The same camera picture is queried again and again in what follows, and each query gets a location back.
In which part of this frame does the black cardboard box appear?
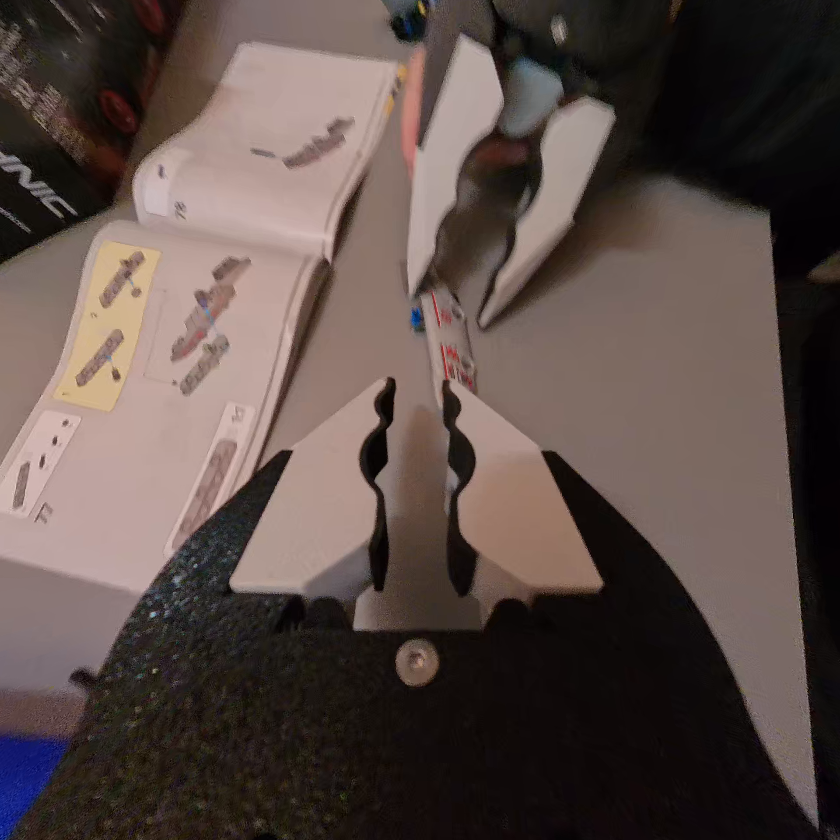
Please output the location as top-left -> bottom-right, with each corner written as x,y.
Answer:
0,0 -> 188,263

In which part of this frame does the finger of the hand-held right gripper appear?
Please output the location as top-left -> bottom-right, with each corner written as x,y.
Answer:
474,97 -> 618,330
400,33 -> 508,299

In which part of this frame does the small black toy part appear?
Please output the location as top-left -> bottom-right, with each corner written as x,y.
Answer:
388,0 -> 435,44

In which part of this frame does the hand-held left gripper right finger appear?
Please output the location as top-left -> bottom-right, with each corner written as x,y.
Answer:
445,379 -> 605,629

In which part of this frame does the grey desk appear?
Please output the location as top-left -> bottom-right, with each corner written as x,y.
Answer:
0,0 -> 821,831

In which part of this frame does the grey toy brick assembly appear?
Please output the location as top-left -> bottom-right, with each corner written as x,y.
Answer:
410,289 -> 480,411

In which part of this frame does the open instruction booklet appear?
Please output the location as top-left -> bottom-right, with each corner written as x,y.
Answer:
0,41 -> 411,595

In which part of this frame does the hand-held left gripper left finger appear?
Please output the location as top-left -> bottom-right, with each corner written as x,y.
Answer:
228,376 -> 397,629

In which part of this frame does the blue plastic bin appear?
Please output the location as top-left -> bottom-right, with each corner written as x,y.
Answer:
0,735 -> 73,840

